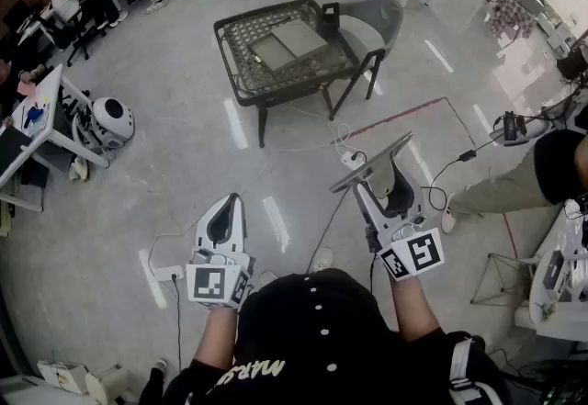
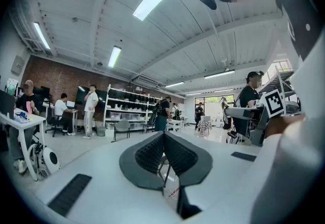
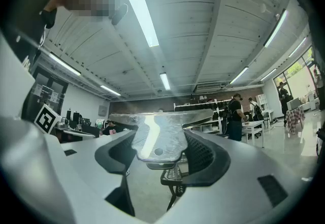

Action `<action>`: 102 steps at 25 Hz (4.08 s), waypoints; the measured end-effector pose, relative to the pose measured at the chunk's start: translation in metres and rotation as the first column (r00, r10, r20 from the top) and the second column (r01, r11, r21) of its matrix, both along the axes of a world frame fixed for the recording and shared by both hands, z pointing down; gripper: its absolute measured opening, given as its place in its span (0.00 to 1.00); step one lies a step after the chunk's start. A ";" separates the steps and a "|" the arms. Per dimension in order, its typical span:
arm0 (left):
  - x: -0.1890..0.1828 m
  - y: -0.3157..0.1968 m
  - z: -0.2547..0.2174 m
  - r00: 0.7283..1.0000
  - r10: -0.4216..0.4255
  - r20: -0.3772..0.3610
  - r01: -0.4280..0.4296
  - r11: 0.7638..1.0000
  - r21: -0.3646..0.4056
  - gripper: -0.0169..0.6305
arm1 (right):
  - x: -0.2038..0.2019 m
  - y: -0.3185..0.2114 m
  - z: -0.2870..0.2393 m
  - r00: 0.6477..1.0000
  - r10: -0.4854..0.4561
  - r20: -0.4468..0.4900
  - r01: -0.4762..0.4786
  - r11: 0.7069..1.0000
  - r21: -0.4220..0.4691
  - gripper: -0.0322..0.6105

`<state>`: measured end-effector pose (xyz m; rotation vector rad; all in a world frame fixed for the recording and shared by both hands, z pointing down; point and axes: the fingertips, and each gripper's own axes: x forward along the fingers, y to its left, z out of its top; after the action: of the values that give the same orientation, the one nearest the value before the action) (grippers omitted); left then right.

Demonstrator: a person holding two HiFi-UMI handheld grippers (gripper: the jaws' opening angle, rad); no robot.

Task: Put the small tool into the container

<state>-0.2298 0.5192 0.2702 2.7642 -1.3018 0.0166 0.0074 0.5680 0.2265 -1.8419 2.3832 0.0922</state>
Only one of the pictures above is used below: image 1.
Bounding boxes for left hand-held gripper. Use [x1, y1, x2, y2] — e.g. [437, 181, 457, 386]
[185, 193, 256, 311]

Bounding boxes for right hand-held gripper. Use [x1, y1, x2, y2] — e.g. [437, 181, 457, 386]
[352, 158, 447, 282]

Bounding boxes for grey round tool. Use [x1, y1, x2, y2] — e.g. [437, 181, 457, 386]
[329, 130, 413, 194]

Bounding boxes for black woven container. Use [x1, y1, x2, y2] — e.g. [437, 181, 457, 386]
[212, 0, 386, 149]

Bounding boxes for person's left forearm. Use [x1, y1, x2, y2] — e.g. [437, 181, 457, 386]
[189, 305, 241, 371]

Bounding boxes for person's right forearm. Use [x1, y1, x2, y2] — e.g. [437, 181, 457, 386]
[390, 273, 447, 343]

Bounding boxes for white power strip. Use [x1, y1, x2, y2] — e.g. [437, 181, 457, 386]
[339, 150, 369, 169]
[151, 264, 187, 282]

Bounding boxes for person's white shoe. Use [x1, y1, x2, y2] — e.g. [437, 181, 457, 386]
[311, 247, 334, 274]

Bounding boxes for black device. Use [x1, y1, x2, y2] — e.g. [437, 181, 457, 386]
[503, 110, 527, 141]

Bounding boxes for pair of white shoes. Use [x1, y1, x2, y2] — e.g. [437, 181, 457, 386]
[68, 156, 90, 183]

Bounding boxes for round white robot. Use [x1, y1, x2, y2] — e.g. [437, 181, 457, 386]
[72, 96, 136, 152]

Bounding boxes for person's black shirt torso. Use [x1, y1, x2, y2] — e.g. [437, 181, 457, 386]
[162, 268, 512, 405]

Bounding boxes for small round white table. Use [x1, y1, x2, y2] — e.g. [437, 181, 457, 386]
[488, 118, 560, 148]

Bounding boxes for grey chair with black legs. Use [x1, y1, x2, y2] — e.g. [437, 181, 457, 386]
[321, 0, 406, 120]

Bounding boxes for grey framed tray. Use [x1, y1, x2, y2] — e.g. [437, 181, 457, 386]
[247, 36, 300, 73]

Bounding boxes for grey flat tray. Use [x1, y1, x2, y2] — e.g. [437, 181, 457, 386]
[269, 18, 330, 61]

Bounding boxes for large round white table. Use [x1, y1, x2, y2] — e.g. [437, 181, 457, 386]
[526, 248, 588, 341]

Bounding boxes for white machine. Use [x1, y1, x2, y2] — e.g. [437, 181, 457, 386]
[35, 358, 130, 405]

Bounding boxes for blue items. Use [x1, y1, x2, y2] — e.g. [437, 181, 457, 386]
[24, 103, 51, 129]

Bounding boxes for patterned cloth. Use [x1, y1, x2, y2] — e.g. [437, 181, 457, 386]
[488, 0, 537, 40]

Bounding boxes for black office chair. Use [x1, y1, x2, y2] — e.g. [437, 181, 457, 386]
[40, 10, 94, 69]

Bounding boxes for black cable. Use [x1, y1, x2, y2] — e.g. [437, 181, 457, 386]
[420, 136, 506, 212]

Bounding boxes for wire frame stand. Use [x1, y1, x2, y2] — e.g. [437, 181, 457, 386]
[469, 253, 539, 306]

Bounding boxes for white shoulder strap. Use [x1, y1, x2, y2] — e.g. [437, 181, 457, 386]
[447, 337, 484, 405]

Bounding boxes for black box with handle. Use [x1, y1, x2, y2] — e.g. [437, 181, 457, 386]
[320, 2, 342, 40]

